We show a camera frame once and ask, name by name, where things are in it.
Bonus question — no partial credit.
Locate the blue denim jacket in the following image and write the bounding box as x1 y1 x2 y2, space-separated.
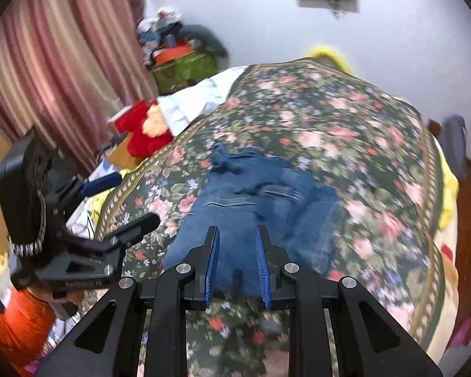
163 145 342 296

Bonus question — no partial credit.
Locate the orange sleeve forearm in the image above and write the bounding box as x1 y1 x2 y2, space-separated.
0 288 56 376

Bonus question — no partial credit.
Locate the person's left hand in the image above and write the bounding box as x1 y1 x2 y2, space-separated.
27 287 85 305

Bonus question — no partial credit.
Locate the brown cardboard piece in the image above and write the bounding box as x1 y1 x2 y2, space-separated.
105 134 144 170

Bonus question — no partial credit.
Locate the red plush toy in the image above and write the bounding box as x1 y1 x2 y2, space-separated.
110 100 173 158

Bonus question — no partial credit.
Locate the white pillow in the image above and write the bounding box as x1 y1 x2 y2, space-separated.
157 66 246 137

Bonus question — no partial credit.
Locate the pink striped curtain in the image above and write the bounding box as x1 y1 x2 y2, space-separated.
0 0 158 173

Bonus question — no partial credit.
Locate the dark floral bedspread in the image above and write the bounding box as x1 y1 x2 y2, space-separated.
93 57 447 377

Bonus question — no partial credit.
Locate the green storage bag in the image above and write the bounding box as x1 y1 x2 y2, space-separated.
151 50 219 96

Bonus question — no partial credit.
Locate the orange box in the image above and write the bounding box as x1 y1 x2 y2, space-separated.
154 44 194 65

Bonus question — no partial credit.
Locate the dark grey cloth pile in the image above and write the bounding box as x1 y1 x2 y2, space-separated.
178 24 229 58

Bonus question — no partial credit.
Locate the grey cushion at bedside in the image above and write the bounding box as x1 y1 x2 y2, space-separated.
438 115 467 182

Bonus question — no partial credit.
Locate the yellow blanket edge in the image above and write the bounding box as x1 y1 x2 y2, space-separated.
306 46 354 76

